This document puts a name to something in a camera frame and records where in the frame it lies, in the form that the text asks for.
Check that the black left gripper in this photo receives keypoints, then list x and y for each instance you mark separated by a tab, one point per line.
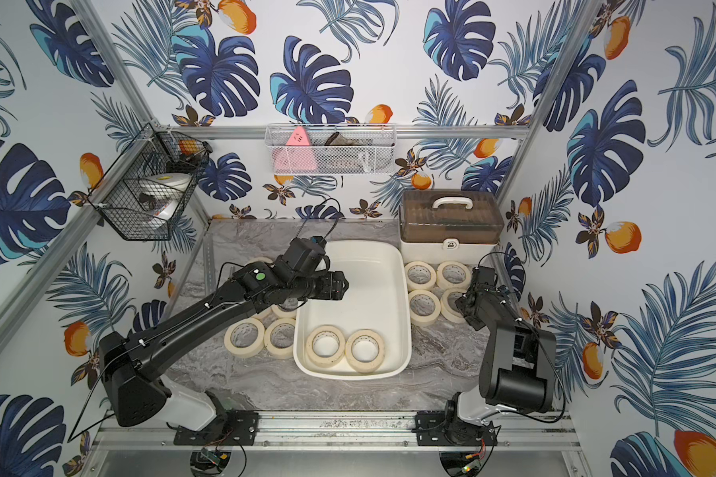
334	283

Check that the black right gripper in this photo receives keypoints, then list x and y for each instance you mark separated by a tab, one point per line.
460	304

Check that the cream tape roll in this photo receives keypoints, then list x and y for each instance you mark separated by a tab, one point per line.
453	275
365	351
325	346
284	312
279	338
245	339
420	276
449	308
425	307

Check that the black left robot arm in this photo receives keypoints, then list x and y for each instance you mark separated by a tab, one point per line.
132	366

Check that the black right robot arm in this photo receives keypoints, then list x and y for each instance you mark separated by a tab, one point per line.
517	373

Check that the brown lidded storage case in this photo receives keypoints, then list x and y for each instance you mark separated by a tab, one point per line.
438	226

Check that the white plastic storage tray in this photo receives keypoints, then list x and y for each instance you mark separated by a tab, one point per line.
377	299

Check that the pink triangle in basket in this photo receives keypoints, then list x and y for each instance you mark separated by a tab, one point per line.
296	156

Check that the white object in black basket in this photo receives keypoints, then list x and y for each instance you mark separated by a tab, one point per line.
160	196

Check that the perforated metal DIN rail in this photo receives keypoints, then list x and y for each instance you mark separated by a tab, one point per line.
210	274

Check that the white mesh wall basket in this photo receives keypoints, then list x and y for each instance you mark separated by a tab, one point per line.
342	149

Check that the black wire basket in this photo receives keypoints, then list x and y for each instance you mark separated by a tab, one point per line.
151	152

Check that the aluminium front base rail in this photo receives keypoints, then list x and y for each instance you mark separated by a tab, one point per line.
349	431

